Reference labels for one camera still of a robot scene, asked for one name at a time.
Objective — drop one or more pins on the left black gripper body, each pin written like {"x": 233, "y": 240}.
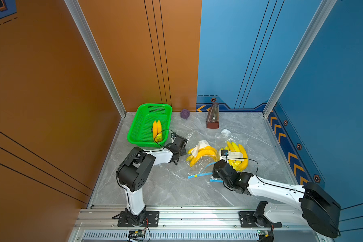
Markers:
{"x": 182, "y": 152}

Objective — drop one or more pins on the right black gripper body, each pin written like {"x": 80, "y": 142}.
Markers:
{"x": 215, "y": 175}

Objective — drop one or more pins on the yellow banana pair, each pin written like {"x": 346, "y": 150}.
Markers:
{"x": 157, "y": 131}

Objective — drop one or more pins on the clear zip-top bag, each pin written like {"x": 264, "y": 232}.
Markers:
{"x": 248, "y": 178}
{"x": 204, "y": 167}

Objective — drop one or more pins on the yellow banana bunch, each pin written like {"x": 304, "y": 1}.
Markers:
{"x": 238, "y": 157}
{"x": 206, "y": 151}

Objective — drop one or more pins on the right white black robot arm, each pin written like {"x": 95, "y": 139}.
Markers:
{"x": 301, "y": 204}

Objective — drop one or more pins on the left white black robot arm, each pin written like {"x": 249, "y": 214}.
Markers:
{"x": 133, "y": 173}

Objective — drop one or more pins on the purple cube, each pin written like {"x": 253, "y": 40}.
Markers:
{"x": 184, "y": 114}

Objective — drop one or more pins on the green plastic basket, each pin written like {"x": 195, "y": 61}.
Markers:
{"x": 140, "y": 132}

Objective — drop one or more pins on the brown wooden metronome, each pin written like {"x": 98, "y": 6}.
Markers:
{"x": 212, "y": 120}

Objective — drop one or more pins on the small white object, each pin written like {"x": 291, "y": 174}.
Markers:
{"x": 226, "y": 132}

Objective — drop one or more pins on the green circuit board right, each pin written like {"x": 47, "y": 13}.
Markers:
{"x": 265, "y": 236}

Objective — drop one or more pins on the green circuit board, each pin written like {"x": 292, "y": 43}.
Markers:
{"x": 265, "y": 236}
{"x": 137, "y": 235}

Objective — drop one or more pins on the green circuit board left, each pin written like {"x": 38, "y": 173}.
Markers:
{"x": 137, "y": 235}

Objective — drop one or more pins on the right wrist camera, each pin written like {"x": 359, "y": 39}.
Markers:
{"x": 224, "y": 153}

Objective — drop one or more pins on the aluminium rail base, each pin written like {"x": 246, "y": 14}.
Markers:
{"x": 184, "y": 224}

